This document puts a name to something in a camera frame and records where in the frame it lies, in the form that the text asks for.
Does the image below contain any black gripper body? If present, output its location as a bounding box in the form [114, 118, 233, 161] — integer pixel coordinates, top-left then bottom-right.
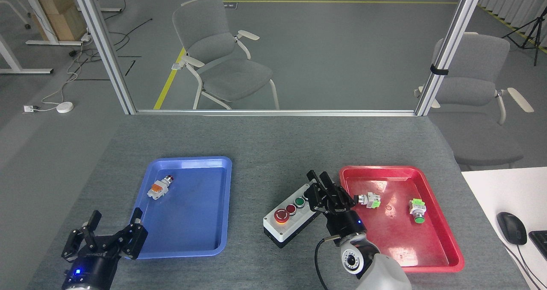
[62, 240, 123, 290]
[326, 208, 368, 242]

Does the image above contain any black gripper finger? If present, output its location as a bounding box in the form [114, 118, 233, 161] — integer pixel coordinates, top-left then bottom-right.
[61, 210, 102, 261]
[321, 173, 356, 214]
[304, 170, 326, 212]
[113, 207, 149, 260]

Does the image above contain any grey control box with buttons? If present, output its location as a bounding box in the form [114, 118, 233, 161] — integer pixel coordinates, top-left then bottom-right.
[263, 183, 325, 249]

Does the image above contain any red push button orange block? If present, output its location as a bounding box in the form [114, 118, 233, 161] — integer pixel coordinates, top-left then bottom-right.
[147, 175, 174, 201]

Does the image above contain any brown cardboard box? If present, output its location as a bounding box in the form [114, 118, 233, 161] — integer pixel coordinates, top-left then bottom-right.
[33, 0, 88, 41]

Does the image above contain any red plastic tray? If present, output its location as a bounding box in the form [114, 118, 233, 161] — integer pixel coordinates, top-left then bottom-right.
[339, 166, 465, 274]

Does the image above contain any blue plastic tray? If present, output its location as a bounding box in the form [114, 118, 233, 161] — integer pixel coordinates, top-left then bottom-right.
[128, 156, 232, 259]

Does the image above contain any grey chair with white armrests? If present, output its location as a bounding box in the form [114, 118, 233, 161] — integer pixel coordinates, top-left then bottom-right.
[172, 0, 280, 111]
[414, 32, 535, 171]

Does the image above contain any white side table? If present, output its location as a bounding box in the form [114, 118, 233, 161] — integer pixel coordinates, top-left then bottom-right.
[461, 167, 547, 290]

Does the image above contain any black computer mouse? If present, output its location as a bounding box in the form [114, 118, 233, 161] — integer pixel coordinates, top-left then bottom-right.
[497, 212, 527, 246]

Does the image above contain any black keyboard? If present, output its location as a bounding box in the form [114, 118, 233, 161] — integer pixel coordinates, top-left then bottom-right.
[529, 230, 547, 260]

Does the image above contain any white chair base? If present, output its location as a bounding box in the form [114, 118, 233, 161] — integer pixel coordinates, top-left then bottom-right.
[0, 0, 32, 30]

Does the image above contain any black tripod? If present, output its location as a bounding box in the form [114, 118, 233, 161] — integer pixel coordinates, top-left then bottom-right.
[502, 6, 547, 66]

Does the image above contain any black knob switch green block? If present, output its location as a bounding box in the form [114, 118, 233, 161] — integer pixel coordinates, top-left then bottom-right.
[354, 192, 381, 209]

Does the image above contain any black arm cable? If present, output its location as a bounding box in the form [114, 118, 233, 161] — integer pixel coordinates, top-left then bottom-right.
[315, 234, 342, 290]

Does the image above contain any green push button switch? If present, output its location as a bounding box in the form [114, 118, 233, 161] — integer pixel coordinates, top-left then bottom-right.
[409, 199, 426, 224]

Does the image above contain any white floor cable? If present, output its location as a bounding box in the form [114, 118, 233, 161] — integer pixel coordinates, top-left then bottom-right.
[41, 50, 92, 107]

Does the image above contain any white desk frame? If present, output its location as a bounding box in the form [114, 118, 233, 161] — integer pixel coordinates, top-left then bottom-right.
[19, 0, 84, 47]
[0, 33, 54, 74]

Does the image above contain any black mouse cable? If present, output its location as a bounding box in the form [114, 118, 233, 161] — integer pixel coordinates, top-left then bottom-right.
[502, 243, 544, 290]

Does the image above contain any silver aluminium post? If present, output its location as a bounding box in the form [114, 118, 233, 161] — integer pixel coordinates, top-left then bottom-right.
[415, 0, 488, 117]
[68, 0, 137, 115]

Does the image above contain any black floor cable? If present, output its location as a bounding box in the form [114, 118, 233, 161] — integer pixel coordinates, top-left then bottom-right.
[71, 18, 153, 64]

